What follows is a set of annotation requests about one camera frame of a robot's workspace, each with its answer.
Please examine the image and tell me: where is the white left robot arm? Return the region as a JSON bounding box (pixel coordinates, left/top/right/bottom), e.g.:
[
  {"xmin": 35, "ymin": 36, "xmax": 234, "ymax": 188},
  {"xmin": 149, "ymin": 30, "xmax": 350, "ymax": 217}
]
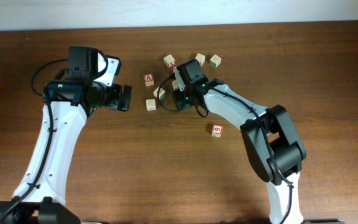
[{"xmin": 0, "ymin": 47, "xmax": 132, "ymax": 223}]

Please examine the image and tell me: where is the green edged number five block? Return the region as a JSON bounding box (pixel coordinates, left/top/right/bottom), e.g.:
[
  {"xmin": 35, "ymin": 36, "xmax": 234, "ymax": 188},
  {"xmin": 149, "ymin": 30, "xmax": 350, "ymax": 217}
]
[{"xmin": 146, "ymin": 99, "xmax": 157, "ymax": 111}]

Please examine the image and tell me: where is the green edged picture block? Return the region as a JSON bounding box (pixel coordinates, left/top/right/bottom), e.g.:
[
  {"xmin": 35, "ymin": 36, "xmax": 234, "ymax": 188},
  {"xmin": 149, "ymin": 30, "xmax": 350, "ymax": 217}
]
[{"xmin": 209, "ymin": 54, "xmax": 222, "ymax": 68}]

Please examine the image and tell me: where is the pineapple picture wooden block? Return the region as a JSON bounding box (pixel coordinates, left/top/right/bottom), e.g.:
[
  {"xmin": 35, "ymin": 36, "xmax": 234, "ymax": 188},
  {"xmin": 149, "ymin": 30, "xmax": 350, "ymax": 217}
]
[{"xmin": 154, "ymin": 87, "xmax": 166, "ymax": 100}]

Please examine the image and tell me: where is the red edged picture block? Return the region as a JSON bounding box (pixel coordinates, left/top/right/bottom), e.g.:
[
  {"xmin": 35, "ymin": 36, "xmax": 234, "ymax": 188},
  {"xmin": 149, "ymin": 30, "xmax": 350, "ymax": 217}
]
[{"xmin": 195, "ymin": 53, "xmax": 206, "ymax": 67}]

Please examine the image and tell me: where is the ice cream number four block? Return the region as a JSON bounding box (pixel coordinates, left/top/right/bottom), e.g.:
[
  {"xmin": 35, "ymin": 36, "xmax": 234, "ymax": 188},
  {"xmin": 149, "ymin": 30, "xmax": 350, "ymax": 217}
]
[{"xmin": 172, "ymin": 80, "xmax": 180, "ymax": 90}]

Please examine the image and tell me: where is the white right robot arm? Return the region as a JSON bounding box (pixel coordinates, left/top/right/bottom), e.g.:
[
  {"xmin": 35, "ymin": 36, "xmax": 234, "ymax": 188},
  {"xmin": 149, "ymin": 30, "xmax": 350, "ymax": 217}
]
[{"xmin": 172, "ymin": 59, "xmax": 306, "ymax": 223}]

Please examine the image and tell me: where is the red letter K block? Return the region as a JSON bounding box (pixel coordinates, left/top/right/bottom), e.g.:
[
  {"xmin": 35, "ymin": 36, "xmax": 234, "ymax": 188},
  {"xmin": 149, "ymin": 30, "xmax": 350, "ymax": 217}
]
[{"xmin": 163, "ymin": 54, "xmax": 176, "ymax": 68}]

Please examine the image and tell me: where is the red letter A block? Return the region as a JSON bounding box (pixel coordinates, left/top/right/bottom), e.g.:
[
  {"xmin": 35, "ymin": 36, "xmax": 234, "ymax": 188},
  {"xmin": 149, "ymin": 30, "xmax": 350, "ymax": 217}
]
[{"xmin": 144, "ymin": 73, "xmax": 154, "ymax": 86}]

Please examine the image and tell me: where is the red number nine block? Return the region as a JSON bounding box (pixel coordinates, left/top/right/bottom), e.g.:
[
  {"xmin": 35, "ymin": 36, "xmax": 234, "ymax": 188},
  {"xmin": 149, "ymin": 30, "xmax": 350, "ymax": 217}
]
[{"xmin": 211, "ymin": 124, "xmax": 223, "ymax": 138}]

